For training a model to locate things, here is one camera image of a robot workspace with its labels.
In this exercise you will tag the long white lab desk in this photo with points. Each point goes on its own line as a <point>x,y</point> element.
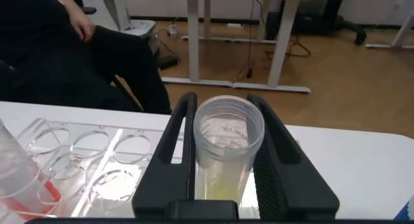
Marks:
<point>404,31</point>

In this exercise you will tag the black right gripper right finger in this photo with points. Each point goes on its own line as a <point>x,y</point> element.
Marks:
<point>291,185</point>

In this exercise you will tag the yellow pigment test tube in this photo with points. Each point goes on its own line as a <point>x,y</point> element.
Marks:
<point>226,146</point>

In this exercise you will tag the grey white robot stand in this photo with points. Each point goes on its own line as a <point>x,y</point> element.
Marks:
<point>116,10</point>

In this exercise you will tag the clear acrylic tube rack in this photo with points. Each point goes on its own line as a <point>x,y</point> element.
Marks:
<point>97,159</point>

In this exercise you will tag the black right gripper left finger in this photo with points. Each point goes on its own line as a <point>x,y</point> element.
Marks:
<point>161,178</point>

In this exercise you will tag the red pigment test tube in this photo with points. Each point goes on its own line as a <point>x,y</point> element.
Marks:
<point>19,172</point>

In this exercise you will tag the man in black clothes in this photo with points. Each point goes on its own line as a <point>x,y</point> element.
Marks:
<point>48,65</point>

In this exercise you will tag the white power strip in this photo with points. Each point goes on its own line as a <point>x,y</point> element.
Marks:
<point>173,30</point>

